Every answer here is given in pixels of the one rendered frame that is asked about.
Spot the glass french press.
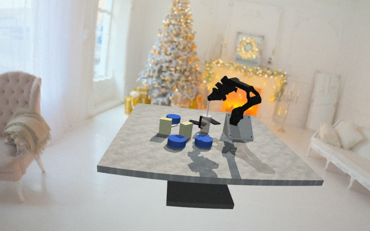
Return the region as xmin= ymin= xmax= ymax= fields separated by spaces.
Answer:
xmin=198 ymin=97 xmax=212 ymax=136

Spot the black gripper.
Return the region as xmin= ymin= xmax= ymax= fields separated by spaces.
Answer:
xmin=208 ymin=86 xmax=229 ymax=101

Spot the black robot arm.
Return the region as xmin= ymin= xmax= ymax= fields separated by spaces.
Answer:
xmin=215 ymin=76 xmax=262 ymax=126

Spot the blue disc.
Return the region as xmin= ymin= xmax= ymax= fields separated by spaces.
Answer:
xmin=167 ymin=135 xmax=186 ymax=148
xmin=195 ymin=135 xmax=213 ymax=148
xmin=166 ymin=114 xmax=181 ymax=124

